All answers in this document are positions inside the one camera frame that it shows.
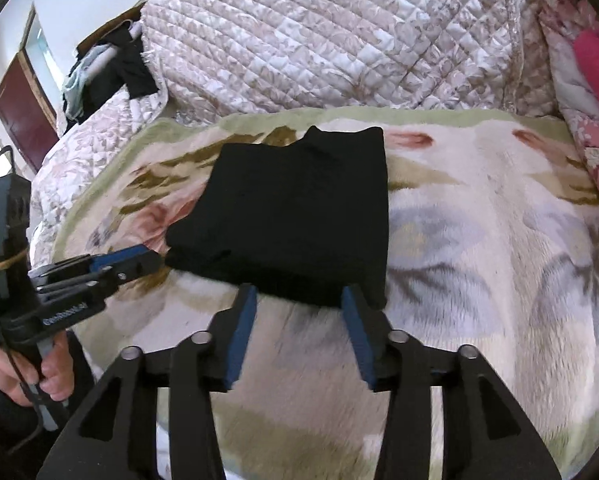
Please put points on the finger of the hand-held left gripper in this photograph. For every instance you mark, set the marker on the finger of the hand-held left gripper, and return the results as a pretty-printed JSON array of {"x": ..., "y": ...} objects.
[
  {"x": 139, "y": 266},
  {"x": 124, "y": 256}
]

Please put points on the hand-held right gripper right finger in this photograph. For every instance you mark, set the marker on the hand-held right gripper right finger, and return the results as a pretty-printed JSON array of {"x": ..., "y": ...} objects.
[{"x": 362, "y": 345}]

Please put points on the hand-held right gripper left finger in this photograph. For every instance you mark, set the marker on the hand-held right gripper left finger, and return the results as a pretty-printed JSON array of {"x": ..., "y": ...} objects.
[{"x": 242, "y": 340}]

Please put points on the black pants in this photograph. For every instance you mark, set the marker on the black pants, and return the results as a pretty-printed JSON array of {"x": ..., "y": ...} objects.
[{"x": 289, "y": 220}]

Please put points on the person's left hand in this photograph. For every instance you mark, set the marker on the person's left hand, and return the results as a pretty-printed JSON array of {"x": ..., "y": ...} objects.
[{"x": 54, "y": 370}]

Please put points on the dark red door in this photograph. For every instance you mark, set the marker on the dark red door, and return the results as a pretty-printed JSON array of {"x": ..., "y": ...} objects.
[{"x": 24, "y": 105}]

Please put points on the floral fleece blanket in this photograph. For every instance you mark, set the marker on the floral fleece blanket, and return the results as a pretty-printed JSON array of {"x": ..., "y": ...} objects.
[{"x": 479, "y": 260}]

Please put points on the light blue garment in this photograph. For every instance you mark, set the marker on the light blue garment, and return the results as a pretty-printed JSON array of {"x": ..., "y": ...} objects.
[{"x": 79, "y": 85}]

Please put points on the black garment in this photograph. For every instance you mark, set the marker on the black garment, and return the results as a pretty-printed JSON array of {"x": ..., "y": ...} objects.
[{"x": 127, "y": 67}]

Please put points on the wooden headboard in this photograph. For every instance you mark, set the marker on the wooden headboard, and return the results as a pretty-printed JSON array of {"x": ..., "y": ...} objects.
[{"x": 109, "y": 27}]

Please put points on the white beige quilted blanket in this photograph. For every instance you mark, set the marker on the white beige quilted blanket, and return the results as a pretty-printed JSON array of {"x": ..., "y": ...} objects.
[{"x": 304, "y": 35}]

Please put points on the pink floral quilt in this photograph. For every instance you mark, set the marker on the pink floral quilt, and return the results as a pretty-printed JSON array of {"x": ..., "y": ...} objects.
[{"x": 594, "y": 125}]

